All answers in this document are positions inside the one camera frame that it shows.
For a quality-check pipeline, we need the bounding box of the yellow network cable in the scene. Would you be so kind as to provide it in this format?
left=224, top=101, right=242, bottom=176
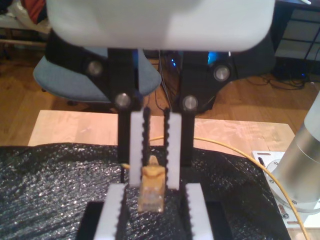
left=121, top=134, right=311, bottom=240

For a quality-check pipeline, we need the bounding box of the grey-blue office chair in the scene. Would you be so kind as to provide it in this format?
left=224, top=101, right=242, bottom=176
left=33, top=47, right=161, bottom=107

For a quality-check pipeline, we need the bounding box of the black bubble wrap mat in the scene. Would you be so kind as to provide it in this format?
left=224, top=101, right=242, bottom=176
left=0, top=142, right=292, bottom=240

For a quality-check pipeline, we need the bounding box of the black shelf unit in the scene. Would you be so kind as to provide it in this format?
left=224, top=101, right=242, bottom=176
left=271, top=0, right=320, bottom=81

